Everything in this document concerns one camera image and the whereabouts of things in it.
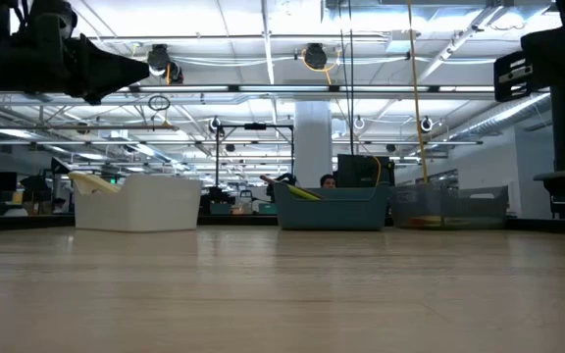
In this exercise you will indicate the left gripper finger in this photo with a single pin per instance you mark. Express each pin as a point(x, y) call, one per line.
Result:
point(96, 85)
point(101, 59)

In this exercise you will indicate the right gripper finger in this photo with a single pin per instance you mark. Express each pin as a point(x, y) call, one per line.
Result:
point(513, 76)

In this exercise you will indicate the lime green silicone spoon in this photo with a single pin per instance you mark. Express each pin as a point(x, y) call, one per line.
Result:
point(304, 192)

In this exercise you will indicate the black ceiling device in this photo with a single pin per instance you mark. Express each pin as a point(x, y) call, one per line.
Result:
point(160, 59)
point(316, 56)

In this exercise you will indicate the round hanging lamp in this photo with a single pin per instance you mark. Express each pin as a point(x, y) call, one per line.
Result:
point(214, 125)
point(426, 124)
point(359, 122)

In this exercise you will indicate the white plastic bin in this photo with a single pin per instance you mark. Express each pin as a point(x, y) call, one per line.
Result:
point(140, 206)

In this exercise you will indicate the grey translucent plastic bin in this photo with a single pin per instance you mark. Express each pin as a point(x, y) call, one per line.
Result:
point(449, 206)

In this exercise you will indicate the black monitor back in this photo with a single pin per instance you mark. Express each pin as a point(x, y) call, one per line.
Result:
point(361, 169)

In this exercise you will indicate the long overhead light bar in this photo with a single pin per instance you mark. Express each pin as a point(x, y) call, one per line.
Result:
point(282, 88)

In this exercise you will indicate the white building column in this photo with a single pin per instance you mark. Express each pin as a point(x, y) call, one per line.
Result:
point(313, 147)

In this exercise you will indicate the person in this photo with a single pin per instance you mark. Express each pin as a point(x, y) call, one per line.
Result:
point(328, 181)

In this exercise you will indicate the teal plastic bin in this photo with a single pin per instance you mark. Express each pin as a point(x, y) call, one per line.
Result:
point(331, 213)

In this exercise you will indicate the black monitor stand post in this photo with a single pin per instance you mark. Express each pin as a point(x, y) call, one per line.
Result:
point(563, 132)

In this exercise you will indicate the black metal stand frame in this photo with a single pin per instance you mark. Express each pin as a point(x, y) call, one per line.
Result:
point(255, 126)

